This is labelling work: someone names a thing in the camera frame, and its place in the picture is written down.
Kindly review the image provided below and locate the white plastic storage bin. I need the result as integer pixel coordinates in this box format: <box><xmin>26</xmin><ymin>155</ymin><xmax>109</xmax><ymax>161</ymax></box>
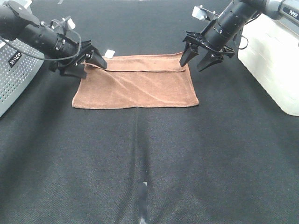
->
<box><xmin>237</xmin><ymin>14</ymin><xmax>299</xmax><ymax>116</ymax></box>

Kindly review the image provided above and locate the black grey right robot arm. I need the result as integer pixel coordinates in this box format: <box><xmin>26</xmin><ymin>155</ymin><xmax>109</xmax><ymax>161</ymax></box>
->
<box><xmin>179</xmin><ymin>0</ymin><xmax>299</xmax><ymax>71</ymax></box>

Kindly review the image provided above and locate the grey perforated laundry basket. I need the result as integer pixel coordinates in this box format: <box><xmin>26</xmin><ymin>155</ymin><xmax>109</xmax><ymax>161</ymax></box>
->
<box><xmin>0</xmin><ymin>42</ymin><xmax>43</xmax><ymax>115</ymax></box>

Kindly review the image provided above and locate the brown terry towel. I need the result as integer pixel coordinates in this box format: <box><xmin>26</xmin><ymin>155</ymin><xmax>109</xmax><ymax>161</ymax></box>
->
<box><xmin>72</xmin><ymin>52</ymin><xmax>199</xmax><ymax>109</ymax></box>

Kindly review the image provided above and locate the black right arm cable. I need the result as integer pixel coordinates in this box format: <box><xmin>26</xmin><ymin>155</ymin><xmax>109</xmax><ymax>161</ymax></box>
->
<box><xmin>232</xmin><ymin>11</ymin><xmax>262</xmax><ymax>50</ymax></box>

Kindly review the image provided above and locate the white towel care label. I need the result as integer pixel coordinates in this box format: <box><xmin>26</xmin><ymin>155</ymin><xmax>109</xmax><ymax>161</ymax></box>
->
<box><xmin>104</xmin><ymin>49</ymin><xmax>115</xmax><ymax>58</ymax></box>

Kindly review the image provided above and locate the grey tape strip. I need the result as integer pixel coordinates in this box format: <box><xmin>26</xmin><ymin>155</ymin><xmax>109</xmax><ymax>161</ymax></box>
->
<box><xmin>137</xmin><ymin>182</ymin><xmax>148</xmax><ymax>224</ymax></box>

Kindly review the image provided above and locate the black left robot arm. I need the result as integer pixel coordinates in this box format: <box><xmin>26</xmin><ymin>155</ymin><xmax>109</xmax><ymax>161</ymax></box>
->
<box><xmin>0</xmin><ymin>0</ymin><xmax>107</xmax><ymax>78</ymax></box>

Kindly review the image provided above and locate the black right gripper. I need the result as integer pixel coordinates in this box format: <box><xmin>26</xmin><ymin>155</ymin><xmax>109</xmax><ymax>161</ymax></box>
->
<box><xmin>179</xmin><ymin>31</ymin><xmax>235</xmax><ymax>71</ymax></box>

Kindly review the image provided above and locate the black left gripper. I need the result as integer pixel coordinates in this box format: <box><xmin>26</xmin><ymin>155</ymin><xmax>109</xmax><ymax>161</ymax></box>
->
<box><xmin>49</xmin><ymin>39</ymin><xmax>107</xmax><ymax>79</ymax></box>

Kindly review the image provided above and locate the black table cover cloth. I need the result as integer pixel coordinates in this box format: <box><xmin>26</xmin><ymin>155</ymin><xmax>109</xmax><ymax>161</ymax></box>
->
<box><xmin>0</xmin><ymin>0</ymin><xmax>299</xmax><ymax>224</ymax></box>

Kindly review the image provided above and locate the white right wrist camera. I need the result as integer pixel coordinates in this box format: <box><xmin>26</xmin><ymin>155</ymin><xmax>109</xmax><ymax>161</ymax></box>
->
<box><xmin>192</xmin><ymin>5</ymin><xmax>219</xmax><ymax>21</ymax></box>

